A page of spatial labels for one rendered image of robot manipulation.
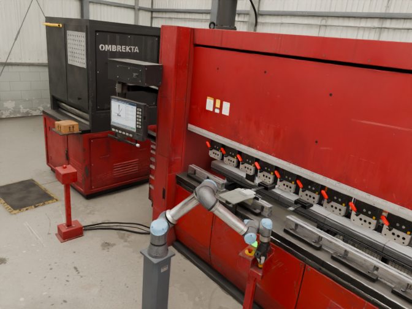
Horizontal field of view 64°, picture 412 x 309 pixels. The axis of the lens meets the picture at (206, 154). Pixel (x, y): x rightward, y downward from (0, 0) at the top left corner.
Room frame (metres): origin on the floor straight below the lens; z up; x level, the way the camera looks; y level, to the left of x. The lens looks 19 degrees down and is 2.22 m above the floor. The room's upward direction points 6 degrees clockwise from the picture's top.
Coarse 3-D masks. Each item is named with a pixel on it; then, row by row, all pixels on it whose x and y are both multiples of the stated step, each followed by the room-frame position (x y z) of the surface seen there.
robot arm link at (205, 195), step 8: (200, 192) 1.95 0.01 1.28; (208, 192) 1.94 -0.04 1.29; (200, 200) 1.92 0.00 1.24; (208, 200) 1.90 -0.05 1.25; (216, 200) 1.91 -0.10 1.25; (208, 208) 1.89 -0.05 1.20; (216, 208) 1.89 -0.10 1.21; (224, 208) 1.91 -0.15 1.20; (224, 216) 1.88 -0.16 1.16; (232, 216) 1.89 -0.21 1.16; (232, 224) 1.87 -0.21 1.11; (240, 224) 1.87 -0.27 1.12; (240, 232) 1.86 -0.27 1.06; (248, 232) 1.86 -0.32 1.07; (256, 232) 1.92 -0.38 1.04; (248, 240) 1.83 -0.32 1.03
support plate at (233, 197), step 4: (240, 188) 2.68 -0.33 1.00; (228, 192) 2.58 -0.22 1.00; (232, 192) 2.59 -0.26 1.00; (236, 192) 2.60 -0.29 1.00; (220, 196) 2.50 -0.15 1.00; (224, 196) 2.50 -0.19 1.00; (228, 196) 2.50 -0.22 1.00; (232, 196) 2.51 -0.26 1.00; (236, 196) 2.52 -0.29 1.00; (240, 196) 2.52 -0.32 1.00; (244, 196) 2.53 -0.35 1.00; (248, 196) 2.54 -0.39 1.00; (252, 196) 2.55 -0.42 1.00; (228, 200) 2.43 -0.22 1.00; (232, 200) 2.43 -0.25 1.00; (236, 200) 2.44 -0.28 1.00; (240, 200) 2.45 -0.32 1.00; (244, 200) 2.47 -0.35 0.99
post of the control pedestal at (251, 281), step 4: (248, 276) 2.04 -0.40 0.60; (252, 276) 2.02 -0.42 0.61; (248, 280) 2.03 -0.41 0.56; (252, 280) 2.02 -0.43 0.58; (248, 284) 2.03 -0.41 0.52; (252, 284) 2.01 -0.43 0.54; (248, 288) 2.03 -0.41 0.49; (252, 288) 2.01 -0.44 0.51; (248, 292) 2.02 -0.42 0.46; (252, 292) 2.02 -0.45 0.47; (248, 296) 2.02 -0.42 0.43; (252, 296) 2.03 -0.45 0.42; (244, 300) 2.04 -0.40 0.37; (248, 300) 2.02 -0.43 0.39; (252, 300) 2.04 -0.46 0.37; (244, 304) 2.04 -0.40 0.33; (248, 304) 2.02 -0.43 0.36; (252, 304) 2.05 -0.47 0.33; (244, 308) 2.03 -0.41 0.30; (248, 308) 2.01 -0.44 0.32
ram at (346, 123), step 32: (224, 64) 2.92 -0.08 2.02; (256, 64) 2.67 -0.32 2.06; (288, 64) 2.46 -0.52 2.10; (320, 64) 2.28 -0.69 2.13; (192, 96) 3.21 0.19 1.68; (224, 96) 2.89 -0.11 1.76; (256, 96) 2.64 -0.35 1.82; (288, 96) 2.42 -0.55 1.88; (320, 96) 2.24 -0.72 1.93; (352, 96) 2.09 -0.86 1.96; (384, 96) 1.95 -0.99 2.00; (192, 128) 3.18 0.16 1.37; (224, 128) 2.86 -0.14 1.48; (256, 128) 2.60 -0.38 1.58; (288, 128) 2.39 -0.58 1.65; (320, 128) 2.21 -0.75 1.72; (352, 128) 2.05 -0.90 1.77; (384, 128) 1.92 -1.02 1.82; (288, 160) 2.35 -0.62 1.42; (320, 160) 2.17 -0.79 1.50; (352, 160) 2.02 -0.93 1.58; (384, 160) 1.88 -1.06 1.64; (384, 192) 1.85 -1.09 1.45
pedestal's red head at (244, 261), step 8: (256, 240) 2.14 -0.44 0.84; (256, 248) 2.12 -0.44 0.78; (272, 248) 2.06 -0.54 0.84; (240, 256) 2.03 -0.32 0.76; (248, 256) 2.02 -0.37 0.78; (272, 256) 2.04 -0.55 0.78; (240, 264) 2.02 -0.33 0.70; (248, 264) 1.99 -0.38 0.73; (256, 264) 2.03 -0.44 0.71; (264, 264) 1.94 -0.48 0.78; (248, 272) 1.98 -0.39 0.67; (256, 272) 1.95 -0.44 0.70; (264, 272) 1.96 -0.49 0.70
